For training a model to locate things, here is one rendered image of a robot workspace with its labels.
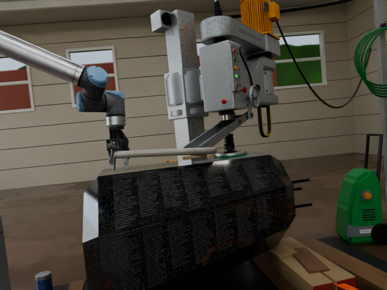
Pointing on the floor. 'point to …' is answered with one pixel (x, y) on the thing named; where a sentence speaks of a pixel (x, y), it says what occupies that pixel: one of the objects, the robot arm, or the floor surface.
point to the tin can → (44, 281)
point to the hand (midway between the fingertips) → (120, 167)
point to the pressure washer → (361, 203)
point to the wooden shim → (77, 285)
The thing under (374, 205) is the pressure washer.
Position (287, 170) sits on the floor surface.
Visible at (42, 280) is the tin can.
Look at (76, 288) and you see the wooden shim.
